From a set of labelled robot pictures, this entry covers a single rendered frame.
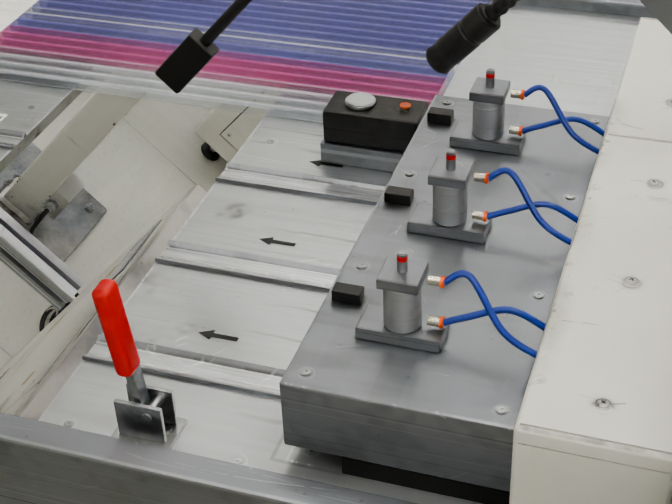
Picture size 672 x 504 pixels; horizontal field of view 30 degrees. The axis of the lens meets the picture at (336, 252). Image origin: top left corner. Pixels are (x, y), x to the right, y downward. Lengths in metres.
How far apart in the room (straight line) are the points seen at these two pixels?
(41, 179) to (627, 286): 1.48
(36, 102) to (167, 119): 1.40
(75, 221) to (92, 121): 0.29
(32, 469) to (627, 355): 0.35
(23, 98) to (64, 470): 0.46
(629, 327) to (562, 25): 0.55
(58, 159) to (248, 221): 1.15
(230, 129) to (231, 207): 1.46
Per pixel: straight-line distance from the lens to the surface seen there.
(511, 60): 1.14
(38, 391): 1.24
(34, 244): 1.73
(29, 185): 2.12
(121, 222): 2.29
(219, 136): 2.42
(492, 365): 0.70
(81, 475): 0.75
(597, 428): 0.64
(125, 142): 2.41
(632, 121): 0.89
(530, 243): 0.80
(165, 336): 0.83
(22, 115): 1.11
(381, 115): 0.96
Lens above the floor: 1.60
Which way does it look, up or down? 38 degrees down
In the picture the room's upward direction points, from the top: 52 degrees clockwise
